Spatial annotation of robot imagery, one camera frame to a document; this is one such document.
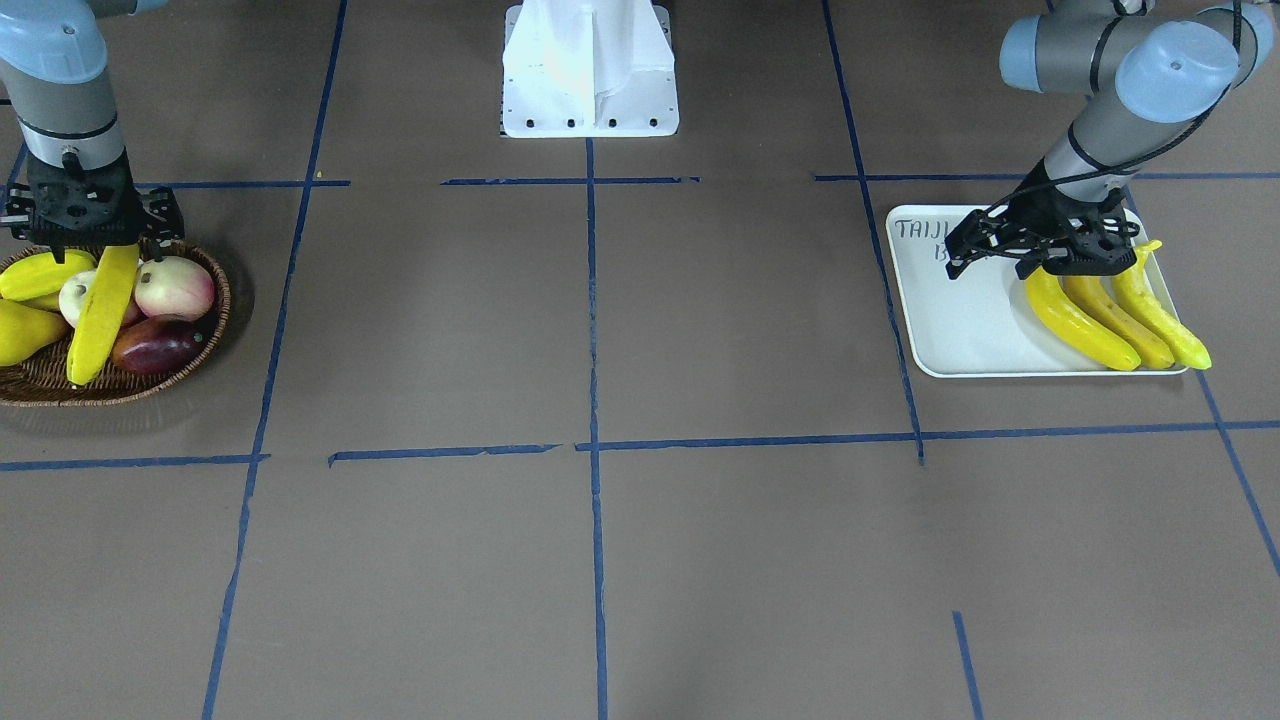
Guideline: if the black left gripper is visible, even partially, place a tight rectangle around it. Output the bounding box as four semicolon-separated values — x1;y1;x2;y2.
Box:
943;179;1142;281

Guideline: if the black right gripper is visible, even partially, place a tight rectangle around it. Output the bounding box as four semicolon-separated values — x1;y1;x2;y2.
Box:
3;152;186;263

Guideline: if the yellow banana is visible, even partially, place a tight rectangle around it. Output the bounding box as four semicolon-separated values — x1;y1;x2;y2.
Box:
67;243;140;387
1111;240;1213;370
1062;275;1175;370
1024;269;1140;372

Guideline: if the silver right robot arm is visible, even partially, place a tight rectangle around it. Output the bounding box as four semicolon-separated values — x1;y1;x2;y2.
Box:
1;1;186;263

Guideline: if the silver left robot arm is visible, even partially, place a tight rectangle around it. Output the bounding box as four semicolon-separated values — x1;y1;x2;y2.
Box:
945;1;1277;281

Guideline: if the brown wicker basket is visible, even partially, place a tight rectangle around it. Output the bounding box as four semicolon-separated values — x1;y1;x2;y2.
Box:
1;241;233;407

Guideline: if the yellow green apple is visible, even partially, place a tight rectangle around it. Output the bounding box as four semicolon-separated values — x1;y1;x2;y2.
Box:
58;270;145;328

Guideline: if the yellow starfruit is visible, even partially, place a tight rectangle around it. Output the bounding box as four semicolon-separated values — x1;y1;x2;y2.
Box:
1;249;97;301

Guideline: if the white bear tray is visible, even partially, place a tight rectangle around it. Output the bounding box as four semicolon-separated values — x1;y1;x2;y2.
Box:
886;205;1190;379

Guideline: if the red yellow peach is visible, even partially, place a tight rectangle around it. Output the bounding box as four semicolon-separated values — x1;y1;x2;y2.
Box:
133;256;216;322

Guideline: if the yellow lemon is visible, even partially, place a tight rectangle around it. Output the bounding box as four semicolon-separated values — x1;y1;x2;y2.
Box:
1;299;70;366

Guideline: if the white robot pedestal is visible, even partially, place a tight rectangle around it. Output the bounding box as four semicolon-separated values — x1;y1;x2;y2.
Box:
500;1;680;138

